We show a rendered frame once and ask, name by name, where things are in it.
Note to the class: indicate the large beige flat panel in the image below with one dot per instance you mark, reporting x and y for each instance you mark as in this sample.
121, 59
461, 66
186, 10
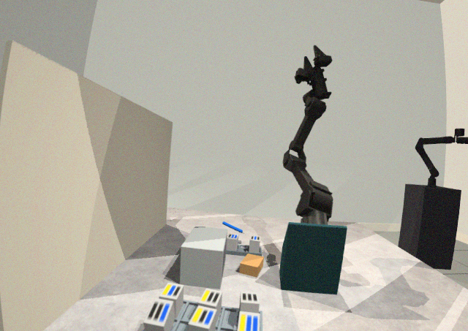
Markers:
83, 184

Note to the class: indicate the orange box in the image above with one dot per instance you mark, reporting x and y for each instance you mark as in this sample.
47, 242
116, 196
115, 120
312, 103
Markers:
251, 265

